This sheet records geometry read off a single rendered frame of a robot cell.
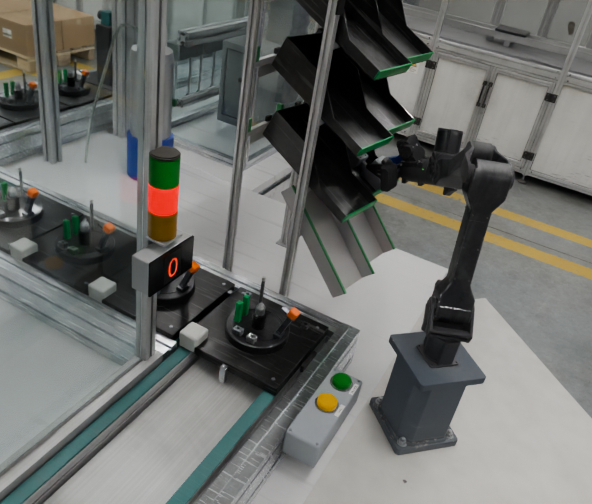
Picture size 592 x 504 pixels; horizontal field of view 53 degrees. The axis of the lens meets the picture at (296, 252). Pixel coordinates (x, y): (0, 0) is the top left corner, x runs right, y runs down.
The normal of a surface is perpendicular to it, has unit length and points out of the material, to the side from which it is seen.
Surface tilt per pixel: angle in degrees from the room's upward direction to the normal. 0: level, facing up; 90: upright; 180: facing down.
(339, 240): 45
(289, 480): 0
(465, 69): 90
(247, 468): 0
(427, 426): 90
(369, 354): 0
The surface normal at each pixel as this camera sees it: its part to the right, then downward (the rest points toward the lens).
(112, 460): 0.15, -0.83
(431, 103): -0.46, 0.42
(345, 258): 0.66, -0.28
